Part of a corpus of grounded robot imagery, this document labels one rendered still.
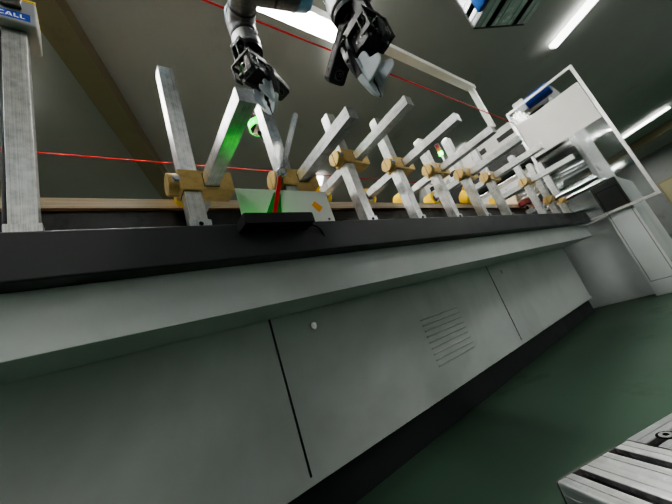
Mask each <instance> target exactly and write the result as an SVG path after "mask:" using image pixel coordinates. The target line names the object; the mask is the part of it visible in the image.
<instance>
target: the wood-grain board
mask: <svg viewBox="0 0 672 504"><path fill-rule="evenodd" d="M369 203H370V206H371V208H372V210H388V209H405V206H404V204H403V203H381V202H369ZM418 204H419V207H420V209H444V208H443V205H442V203H418ZM40 205H41V212H46V211H184V209H183V207H181V206H178V205H177V204H176V203H175V201H174V199H107V198H40ZM329 205H330V207H331V210H355V208H354V205H353V202H329ZM455 205H456V207H457V209H474V207H473V205H472V204H455ZM484 205H485V207H486V209H499V208H498V206H497V205H496V204H484ZM507 205H508V206H509V208H510V209H527V208H526V207H522V208H520V206H519V205H518V204H507ZM217 210H240V208H239V204H238V200H230V201H229V202H216V201H212V202H211V204H210V207H209V209H208V211H217Z"/></svg>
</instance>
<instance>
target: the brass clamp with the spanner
mask: <svg viewBox="0 0 672 504"><path fill-rule="evenodd" d="M285 170H286V171H287V175H286V176H285V177H284V179H282V180H281V187H280V190H282V189H283V188H284V187H285V185H288V186H297V188H298V191H315V190H316V189H317V188H318V187H319V186H320V185H319V182H318V179H317V176H316V174H315V175H314V176H313V177H312V178H311V179H310V181H309V182H304V181H299V178H298V175H297V171H298V169H287V168H285ZM275 173H276V171H270V172H269V173H268V176H267V185H268V188H269V189H270V190H276V186H277V180H278V178H277V177H276V175H275Z"/></svg>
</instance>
